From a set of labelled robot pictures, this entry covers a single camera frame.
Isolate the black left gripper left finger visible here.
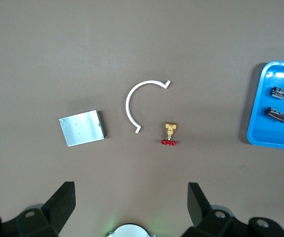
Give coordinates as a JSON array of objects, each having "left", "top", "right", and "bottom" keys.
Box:
[{"left": 0, "top": 181, "right": 76, "bottom": 237}]

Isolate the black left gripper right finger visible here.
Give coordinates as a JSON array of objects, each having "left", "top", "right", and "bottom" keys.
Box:
[{"left": 181, "top": 182, "right": 284, "bottom": 237}]

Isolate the dark brown cylindrical capacitor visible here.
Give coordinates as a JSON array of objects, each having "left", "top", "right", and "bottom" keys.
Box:
[
  {"left": 263, "top": 106, "right": 284, "bottom": 123},
  {"left": 269, "top": 86, "right": 284, "bottom": 100}
]

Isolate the silver metal module box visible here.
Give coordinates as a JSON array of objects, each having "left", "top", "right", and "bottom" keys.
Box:
[{"left": 58, "top": 110, "right": 107, "bottom": 148}]

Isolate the blue plastic tray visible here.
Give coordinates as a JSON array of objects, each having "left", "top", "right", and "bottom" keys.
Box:
[{"left": 246, "top": 61, "right": 284, "bottom": 151}]

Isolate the brown table mat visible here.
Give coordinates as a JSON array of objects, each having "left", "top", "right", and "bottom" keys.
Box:
[{"left": 0, "top": 0, "right": 284, "bottom": 237}]

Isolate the brass valve with red handle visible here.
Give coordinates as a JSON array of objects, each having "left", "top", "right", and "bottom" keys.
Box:
[{"left": 160, "top": 121, "right": 179, "bottom": 147}]

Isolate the white half-ring pipe clamp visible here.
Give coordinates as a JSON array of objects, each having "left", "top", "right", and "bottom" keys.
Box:
[{"left": 125, "top": 79, "right": 171, "bottom": 134}]

